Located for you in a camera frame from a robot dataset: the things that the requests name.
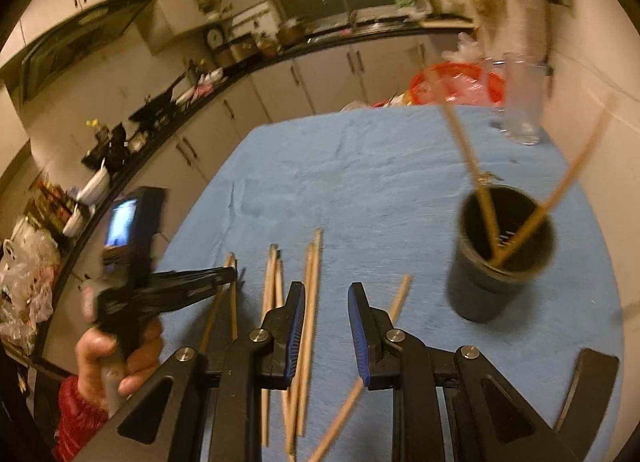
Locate black kitchen countertop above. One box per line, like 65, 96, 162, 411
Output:
30, 22, 476, 368

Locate row of sauce bottles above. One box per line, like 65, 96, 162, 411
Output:
27, 182, 76, 233

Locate brown cooking pot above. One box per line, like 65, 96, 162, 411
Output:
277, 17, 307, 46

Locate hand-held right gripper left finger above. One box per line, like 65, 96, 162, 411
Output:
75, 282, 307, 462

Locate black wok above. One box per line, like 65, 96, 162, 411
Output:
129, 73, 188, 123

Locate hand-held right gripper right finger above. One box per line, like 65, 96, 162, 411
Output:
348, 282, 593, 462

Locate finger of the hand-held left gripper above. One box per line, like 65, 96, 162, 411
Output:
160, 266, 237, 288
150, 276, 238, 315

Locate pile of plastic bags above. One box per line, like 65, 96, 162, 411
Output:
0, 229, 56, 343

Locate black cup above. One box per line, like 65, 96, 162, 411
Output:
446, 185, 557, 324

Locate range hood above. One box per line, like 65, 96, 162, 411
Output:
20, 0, 153, 103

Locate white bowl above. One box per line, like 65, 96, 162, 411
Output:
77, 167, 111, 205
62, 207, 91, 237

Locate red plastic basin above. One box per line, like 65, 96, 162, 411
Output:
409, 62, 506, 108

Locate dark curved panel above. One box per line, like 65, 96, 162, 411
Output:
552, 348, 621, 460

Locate blue tablecloth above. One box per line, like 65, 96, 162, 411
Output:
150, 105, 626, 462

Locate white dishes beside wok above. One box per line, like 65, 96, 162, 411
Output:
175, 70, 223, 103

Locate black cooking pot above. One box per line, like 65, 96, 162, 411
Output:
82, 125, 128, 168

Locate person's left hand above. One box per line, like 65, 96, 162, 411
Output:
75, 319, 163, 408

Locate white plastic bag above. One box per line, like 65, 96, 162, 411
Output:
456, 32, 482, 64

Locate clear glass pitcher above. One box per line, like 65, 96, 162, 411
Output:
492, 52, 551, 145

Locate cream base cabinets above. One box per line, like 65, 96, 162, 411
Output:
42, 37, 476, 368

